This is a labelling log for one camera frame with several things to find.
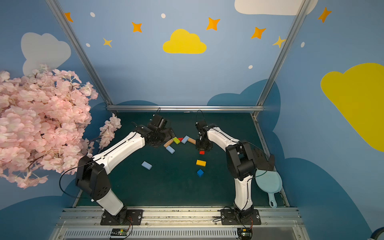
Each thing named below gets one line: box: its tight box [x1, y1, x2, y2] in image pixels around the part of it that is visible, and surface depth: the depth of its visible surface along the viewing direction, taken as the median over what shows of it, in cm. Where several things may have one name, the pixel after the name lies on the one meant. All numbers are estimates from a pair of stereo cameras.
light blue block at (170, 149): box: [166, 145, 176, 154], surface depth 102 cm
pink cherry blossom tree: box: [0, 64, 122, 189], surface depth 55 cm
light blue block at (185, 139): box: [181, 135, 190, 144], surface depth 106 cm
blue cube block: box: [197, 168, 204, 178], surface depth 90 cm
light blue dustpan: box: [255, 168, 283, 208], surface depth 85 cm
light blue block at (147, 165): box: [141, 161, 153, 171], surface depth 95 cm
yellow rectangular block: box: [196, 159, 207, 167], surface depth 95 cm
